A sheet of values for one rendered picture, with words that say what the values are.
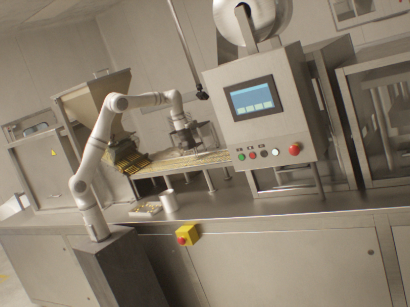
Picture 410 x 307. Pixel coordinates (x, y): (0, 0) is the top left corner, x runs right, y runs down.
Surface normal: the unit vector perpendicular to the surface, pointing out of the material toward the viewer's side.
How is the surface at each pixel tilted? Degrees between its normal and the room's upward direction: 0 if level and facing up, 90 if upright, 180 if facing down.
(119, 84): 118
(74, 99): 114
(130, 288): 90
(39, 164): 90
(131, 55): 90
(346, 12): 90
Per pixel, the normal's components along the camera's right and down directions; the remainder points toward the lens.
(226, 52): 0.85, 0.17
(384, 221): -0.52, 0.37
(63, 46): 0.79, -0.13
